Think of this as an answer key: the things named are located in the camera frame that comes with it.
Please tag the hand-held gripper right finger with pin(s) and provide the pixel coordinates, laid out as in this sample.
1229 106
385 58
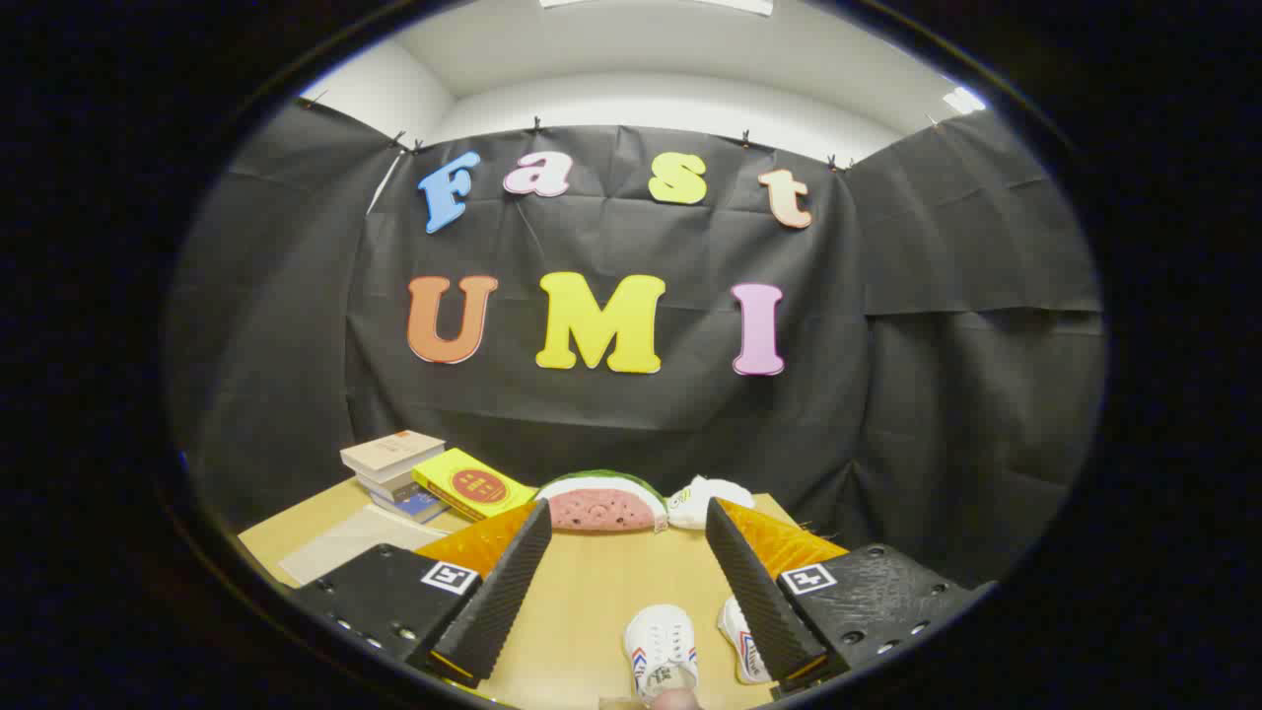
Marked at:
759 602

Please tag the yellow book with red circle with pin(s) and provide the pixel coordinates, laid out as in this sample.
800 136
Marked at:
473 485

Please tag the white plush toy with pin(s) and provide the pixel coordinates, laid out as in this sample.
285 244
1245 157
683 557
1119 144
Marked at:
705 498

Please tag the long ceiling light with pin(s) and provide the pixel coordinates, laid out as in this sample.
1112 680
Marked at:
690 4

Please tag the blue book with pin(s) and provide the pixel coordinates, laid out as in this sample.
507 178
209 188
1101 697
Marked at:
414 503

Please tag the small ceiling light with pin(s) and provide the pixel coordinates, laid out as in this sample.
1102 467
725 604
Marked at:
963 100

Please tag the beige book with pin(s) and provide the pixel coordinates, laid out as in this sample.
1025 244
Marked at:
392 451

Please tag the beige storage box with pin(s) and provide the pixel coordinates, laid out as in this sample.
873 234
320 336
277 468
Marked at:
345 542

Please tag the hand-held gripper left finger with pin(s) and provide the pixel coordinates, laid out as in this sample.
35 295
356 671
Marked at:
493 602

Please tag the watermelon slice plush toy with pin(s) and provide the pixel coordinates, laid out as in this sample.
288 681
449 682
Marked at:
603 505

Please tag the white canvas shoe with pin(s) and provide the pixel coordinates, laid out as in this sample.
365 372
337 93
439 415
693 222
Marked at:
741 646
659 646

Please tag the black backdrop cloth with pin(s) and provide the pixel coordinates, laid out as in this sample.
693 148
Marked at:
592 424

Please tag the grey book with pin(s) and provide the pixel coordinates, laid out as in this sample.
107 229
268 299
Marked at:
380 485

